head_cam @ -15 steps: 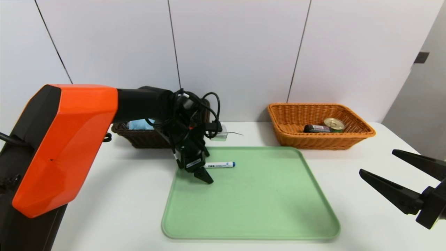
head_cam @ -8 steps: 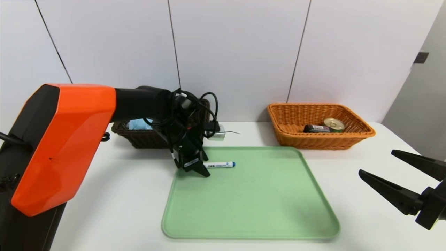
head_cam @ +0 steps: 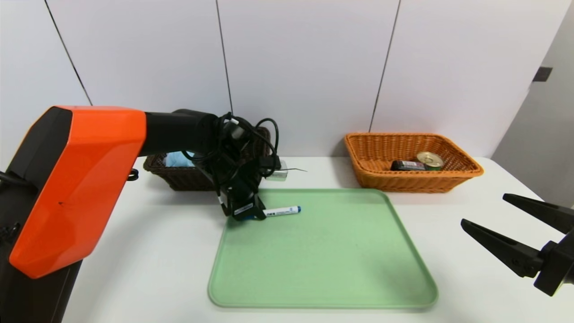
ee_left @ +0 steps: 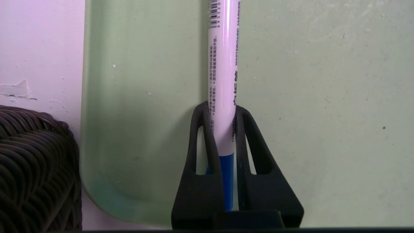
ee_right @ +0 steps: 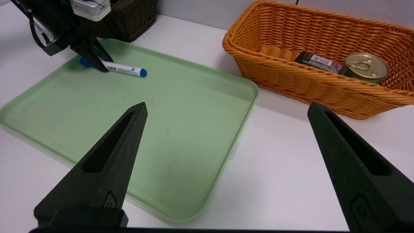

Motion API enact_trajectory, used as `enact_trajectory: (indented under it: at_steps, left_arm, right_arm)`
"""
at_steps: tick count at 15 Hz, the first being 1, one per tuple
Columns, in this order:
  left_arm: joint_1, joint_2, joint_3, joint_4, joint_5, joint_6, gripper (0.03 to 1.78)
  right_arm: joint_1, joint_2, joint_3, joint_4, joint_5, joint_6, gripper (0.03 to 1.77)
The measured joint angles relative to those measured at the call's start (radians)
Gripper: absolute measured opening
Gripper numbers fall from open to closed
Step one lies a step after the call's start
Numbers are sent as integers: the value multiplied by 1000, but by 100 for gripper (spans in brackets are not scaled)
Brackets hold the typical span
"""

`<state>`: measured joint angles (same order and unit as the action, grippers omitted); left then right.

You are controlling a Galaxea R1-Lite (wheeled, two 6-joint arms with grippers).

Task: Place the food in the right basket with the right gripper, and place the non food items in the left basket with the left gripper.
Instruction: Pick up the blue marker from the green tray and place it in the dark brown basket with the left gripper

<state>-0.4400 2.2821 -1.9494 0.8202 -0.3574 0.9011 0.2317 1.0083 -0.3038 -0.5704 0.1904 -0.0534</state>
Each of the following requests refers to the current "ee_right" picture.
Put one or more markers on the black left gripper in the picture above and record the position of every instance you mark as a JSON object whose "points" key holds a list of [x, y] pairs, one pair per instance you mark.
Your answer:
{"points": [[61, 26]]}

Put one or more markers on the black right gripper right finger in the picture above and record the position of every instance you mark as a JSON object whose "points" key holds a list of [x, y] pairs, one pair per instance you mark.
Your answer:
{"points": [[362, 181]]}

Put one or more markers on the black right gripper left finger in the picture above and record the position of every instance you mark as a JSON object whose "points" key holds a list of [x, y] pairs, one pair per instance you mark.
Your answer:
{"points": [[103, 181]]}

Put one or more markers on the blue whiteboard marker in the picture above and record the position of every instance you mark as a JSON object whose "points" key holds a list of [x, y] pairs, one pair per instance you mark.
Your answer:
{"points": [[126, 69]]}

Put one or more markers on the tin can with pull tab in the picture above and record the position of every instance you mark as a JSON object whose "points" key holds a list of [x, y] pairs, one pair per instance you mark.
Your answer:
{"points": [[367, 66]]}

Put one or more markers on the dark brown wicker basket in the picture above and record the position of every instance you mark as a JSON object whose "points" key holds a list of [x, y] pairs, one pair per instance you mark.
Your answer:
{"points": [[129, 19]]}

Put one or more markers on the orange wicker basket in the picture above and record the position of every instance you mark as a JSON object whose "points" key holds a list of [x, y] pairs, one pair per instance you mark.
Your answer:
{"points": [[291, 84]]}

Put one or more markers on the green plastic tray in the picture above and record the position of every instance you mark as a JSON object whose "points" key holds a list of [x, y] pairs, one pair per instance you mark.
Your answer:
{"points": [[187, 106]]}

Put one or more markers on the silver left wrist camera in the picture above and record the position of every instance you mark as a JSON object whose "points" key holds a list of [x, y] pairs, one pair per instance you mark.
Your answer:
{"points": [[89, 11]]}

